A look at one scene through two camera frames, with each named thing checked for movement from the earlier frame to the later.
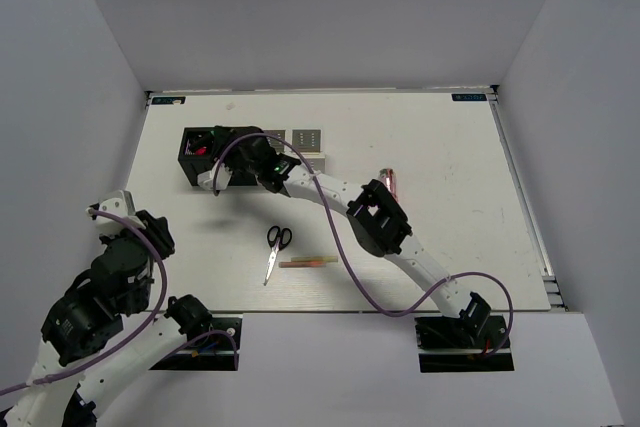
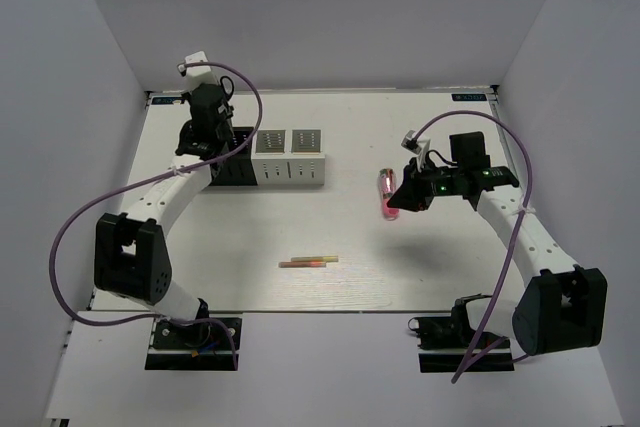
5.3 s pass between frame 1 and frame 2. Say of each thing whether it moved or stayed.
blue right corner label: stayed
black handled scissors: moved
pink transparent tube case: stayed
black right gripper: moved
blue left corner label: stayed
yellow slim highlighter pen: stayed
